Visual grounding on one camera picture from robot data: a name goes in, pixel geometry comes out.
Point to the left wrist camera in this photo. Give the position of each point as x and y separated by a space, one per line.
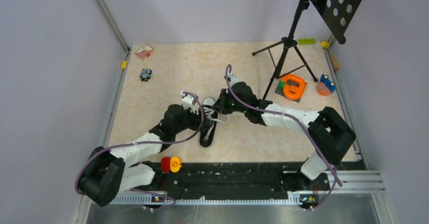
188 101

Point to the orange ring toy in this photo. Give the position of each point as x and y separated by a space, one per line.
291 87

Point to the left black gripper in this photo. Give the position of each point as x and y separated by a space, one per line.
196 117

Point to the white shoelace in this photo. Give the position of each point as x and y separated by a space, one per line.
211 119

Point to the pink red box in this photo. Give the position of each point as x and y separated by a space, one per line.
144 52

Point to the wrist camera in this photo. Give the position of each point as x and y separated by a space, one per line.
233 79
188 101

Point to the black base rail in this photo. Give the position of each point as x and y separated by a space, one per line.
234 181

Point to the green block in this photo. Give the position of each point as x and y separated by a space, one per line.
306 41

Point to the blue owl toy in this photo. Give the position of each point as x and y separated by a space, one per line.
145 75

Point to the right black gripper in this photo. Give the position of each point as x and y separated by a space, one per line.
221 107

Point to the blue orange toy car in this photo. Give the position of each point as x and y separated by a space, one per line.
326 86

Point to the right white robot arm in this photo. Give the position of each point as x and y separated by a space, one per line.
326 130

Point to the black white canvas sneaker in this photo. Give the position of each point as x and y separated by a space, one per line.
210 101

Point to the yellow clip left edge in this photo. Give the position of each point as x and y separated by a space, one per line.
124 64

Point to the yellow corner block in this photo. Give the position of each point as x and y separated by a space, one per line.
325 44

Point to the wooden block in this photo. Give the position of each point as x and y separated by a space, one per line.
335 63

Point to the white cable duct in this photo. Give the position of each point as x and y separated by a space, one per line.
131 199

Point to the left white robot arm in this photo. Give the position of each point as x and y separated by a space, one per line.
109 171

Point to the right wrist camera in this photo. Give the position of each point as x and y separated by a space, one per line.
233 79

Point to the red yellow emergency button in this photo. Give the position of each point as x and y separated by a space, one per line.
171 164

